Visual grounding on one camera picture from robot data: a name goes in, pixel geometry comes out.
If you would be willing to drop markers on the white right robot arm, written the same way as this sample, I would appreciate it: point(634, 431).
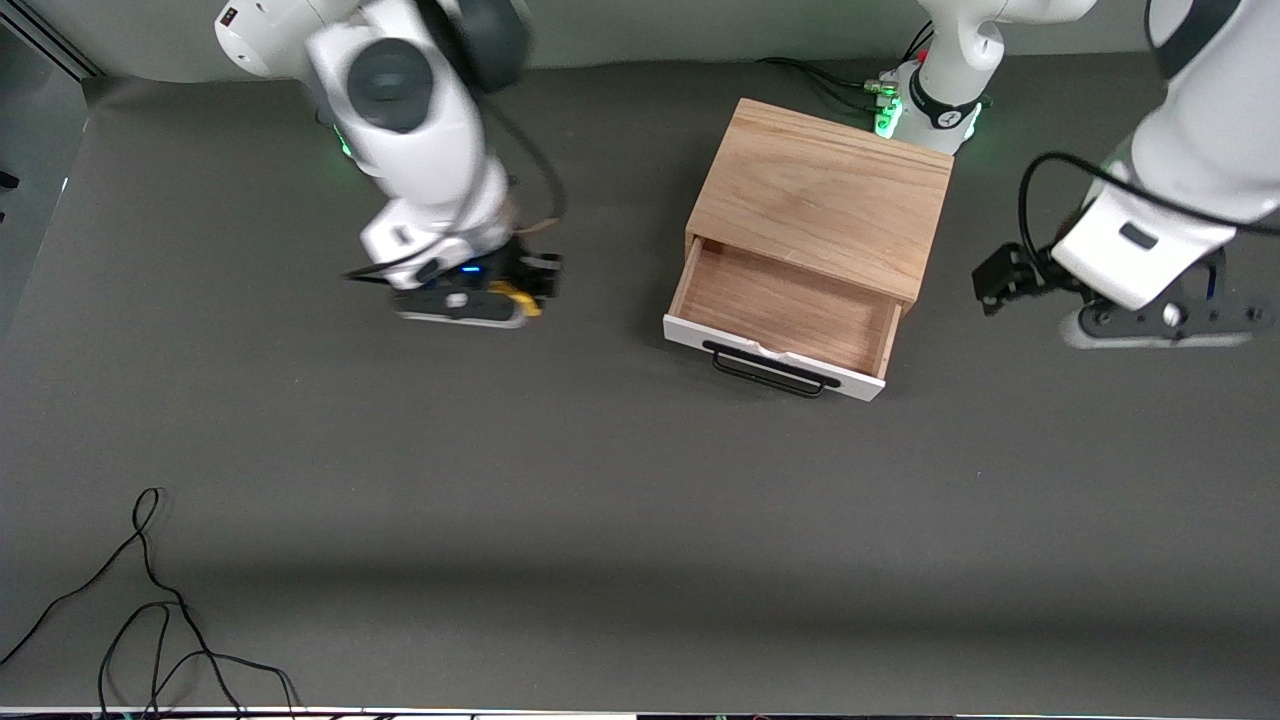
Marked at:
point(400, 120)

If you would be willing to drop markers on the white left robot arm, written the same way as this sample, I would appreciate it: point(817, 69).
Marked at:
point(1210, 100)

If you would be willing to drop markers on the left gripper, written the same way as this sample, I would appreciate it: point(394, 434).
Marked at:
point(1030, 272)

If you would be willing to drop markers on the light wooden drawer cabinet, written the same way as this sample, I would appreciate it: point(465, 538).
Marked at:
point(820, 190)

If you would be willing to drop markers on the small yellow block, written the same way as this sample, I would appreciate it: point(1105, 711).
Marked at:
point(515, 297)

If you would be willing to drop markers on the black metal frame rail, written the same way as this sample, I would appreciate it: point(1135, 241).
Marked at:
point(50, 45)

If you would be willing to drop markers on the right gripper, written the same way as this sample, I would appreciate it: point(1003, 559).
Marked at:
point(519, 267)

